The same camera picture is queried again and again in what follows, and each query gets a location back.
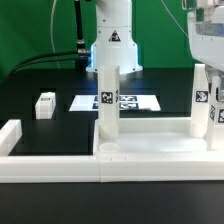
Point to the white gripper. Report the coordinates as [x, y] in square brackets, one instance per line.
[205, 20]

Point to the white desk top panel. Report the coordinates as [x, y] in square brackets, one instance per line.
[150, 135]

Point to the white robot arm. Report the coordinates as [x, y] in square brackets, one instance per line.
[114, 44]

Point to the black vertical pole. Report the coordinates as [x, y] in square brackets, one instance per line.
[79, 64]

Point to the fiducial marker sheet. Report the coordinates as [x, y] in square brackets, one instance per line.
[127, 102]

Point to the white U-shaped fixture frame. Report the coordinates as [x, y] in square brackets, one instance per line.
[104, 167]

